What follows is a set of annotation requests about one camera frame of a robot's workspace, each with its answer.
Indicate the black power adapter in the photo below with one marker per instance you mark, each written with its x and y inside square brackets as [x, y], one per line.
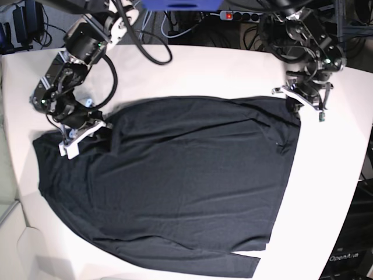
[28, 21]

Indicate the dark navy long-sleeve shirt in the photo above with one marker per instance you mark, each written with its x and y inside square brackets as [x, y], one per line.
[185, 184]

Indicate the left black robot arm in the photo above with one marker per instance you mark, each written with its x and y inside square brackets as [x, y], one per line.
[294, 35]

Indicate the white power strip red switch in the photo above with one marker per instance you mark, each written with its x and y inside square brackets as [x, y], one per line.
[237, 16]

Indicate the blue plastic box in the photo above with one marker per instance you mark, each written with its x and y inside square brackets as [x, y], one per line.
[182, 5]

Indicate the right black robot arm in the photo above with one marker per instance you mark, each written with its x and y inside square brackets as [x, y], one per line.
[102, 26]

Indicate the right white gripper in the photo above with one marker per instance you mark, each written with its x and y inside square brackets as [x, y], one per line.
[76, 125]

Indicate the black OpenArm control box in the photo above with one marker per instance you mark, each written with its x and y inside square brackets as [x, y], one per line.
[351, 257]

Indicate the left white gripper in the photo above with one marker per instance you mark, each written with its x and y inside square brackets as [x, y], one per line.
[296, 99]

